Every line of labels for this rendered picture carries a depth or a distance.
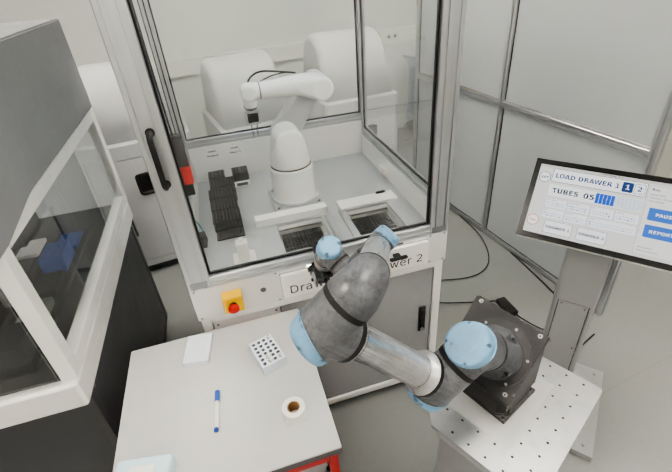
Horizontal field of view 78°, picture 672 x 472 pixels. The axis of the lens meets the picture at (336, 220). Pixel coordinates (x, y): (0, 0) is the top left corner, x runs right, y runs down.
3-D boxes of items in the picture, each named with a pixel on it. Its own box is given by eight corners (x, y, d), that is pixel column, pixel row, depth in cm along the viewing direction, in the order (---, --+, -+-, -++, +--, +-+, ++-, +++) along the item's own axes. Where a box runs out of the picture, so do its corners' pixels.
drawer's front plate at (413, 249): (428, 263, 173) (429, 241, 167) (361, 279, 167) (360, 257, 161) (426, 260, 174) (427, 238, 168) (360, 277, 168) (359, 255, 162)
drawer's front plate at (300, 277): (355, 281, 166) (354, 259, 160) (284, 299, 160) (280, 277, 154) (354, 278, 167) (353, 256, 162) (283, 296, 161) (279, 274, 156)
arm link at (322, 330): (483, 386, 108) (336, 309, 79) (442, 421, 111) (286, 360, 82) (459, 350, 118) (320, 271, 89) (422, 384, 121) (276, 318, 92)
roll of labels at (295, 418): (297, 429, 121) (296, 421, 119) (278, 419, 124) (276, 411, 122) (311, 410, 126) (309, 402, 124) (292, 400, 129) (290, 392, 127)
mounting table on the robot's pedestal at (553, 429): (593, 412, 131) (603, 389, 125) (528, 529, 107) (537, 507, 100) (466, 338, 160) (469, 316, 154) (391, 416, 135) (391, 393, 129)
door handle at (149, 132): (171, 194, 123) (151, 132, 113) (162, 195, 123) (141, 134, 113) (172, 187, 127) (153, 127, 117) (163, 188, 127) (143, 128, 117)
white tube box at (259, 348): (287, 363, 141) (285, 356, 139) (264, 376, 138) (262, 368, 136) (271, 340, 150) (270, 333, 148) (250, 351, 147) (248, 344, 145)
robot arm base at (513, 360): (529, 334, 116) (519, 329, 109) (516, 388, 114) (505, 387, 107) (477, 319, 126) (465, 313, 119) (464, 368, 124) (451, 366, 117)
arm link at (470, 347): (517, 352, 108) (500, 346, 98) (479, 385, 111) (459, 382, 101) (485, 316, 116) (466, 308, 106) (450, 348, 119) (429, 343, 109)
